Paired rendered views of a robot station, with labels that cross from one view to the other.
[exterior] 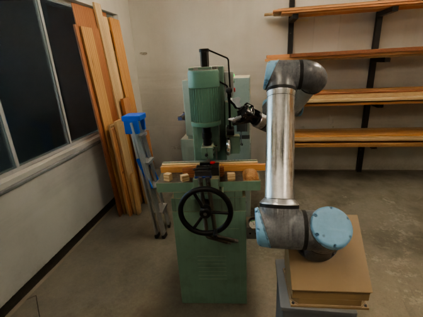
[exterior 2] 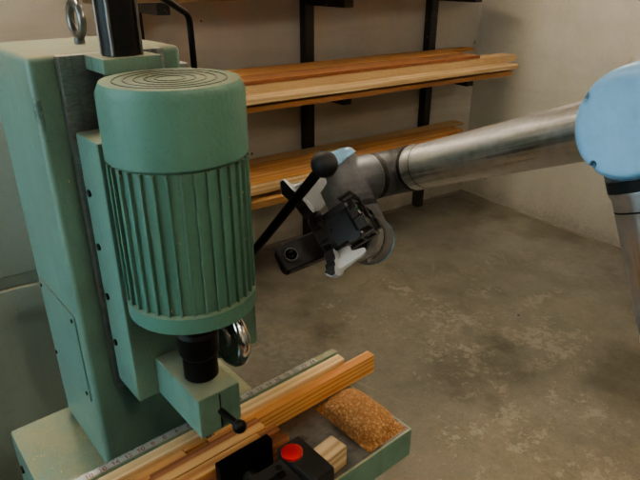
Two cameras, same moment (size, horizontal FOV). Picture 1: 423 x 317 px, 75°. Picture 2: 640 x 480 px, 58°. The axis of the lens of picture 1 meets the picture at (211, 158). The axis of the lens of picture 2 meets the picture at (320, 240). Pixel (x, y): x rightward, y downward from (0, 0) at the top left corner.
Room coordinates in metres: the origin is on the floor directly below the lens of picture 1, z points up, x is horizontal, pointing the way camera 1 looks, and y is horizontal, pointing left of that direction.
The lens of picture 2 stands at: (0.97, 0.39, 1.62)
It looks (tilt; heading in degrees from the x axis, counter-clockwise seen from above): 25 degrees down; 315
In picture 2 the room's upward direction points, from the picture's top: straight up
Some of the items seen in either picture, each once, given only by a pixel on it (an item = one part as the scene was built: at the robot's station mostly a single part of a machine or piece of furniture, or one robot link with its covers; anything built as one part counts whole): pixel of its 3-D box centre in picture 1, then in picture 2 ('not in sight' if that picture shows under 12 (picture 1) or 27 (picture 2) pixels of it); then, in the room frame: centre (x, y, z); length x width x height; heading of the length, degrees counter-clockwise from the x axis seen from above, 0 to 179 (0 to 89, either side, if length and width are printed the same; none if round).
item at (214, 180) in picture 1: (206, 181); not in sight; (1.41, 0.03, 0.92); 0.15 x 0.13 x 0.09; 86
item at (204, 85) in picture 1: (204, 98); (183, 200); (1.60, 0.02, 1.35); 0.18 x 0.18 x 0.31
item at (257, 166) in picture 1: (213, 168); (226, 441); (1.60, -0.01, 0.92); 0.67 x 0.02 x 0.04; 86
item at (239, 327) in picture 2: (228, 146); (229, 334); (1.72, -0.11, 1.02); 0.12 x 0.03 x 0.12; 176
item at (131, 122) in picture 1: (148, 177); not in sight; (2.33, 0.59, 0.58); 0.27 x 0.25 x 1.16; 83
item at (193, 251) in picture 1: (213, 234); not in sight; (1.72, 0.01, 0.36); 0.58 x 0.45 x 0.71; 176
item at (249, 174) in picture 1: (250, 172); (359, 410); (1.49, -0.22, 0.92); 0.14 x 0.09 x 0.04; 176
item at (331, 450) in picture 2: (231, 176); (330, 456); (1.45, -0.11, 0.92); 0.04 x 0.03 x 0.04; 92
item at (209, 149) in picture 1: (208, 151); (198, 390); (1.62, 0.02, 1.03); 0.14 x 0.07 x 0.09; 176
